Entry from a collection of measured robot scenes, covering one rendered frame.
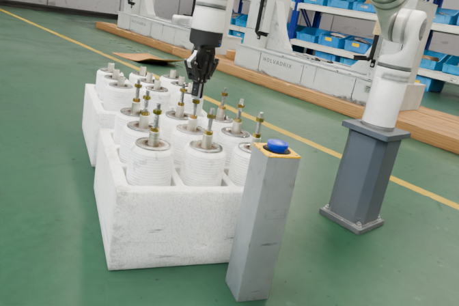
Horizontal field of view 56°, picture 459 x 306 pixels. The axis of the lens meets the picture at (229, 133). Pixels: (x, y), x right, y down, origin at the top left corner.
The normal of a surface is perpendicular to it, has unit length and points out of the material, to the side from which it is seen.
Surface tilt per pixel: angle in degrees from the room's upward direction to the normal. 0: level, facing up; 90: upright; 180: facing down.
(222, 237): 90
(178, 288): 0
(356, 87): 90
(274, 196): 90
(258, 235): 90
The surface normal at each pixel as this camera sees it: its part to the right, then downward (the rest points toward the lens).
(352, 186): -0.73, 0.07
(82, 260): 0.18, -0.94
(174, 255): 0.36, 0.33
